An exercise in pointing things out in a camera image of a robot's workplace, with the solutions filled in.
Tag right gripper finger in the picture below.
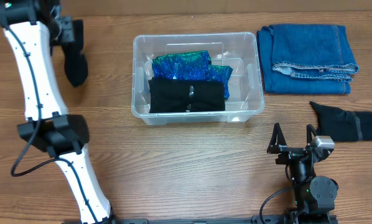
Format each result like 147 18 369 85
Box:
267 123 287 154
306 124 317 144

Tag black garment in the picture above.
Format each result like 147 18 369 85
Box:
310 101 372 142
149 78 225 113
62 20 88 87

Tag blue green sequin garment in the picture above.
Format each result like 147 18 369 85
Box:
152 50 233 100

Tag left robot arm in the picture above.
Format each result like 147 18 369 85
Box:
0 0 116 223

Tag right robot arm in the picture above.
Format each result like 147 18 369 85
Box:
259 123 339 223

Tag folded blue denim jeans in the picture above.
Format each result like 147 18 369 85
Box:
257 24 360 95

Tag clear plastic storage bin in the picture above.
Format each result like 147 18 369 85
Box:
131 32 264 125

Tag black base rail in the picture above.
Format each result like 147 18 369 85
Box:
63 215 338 224

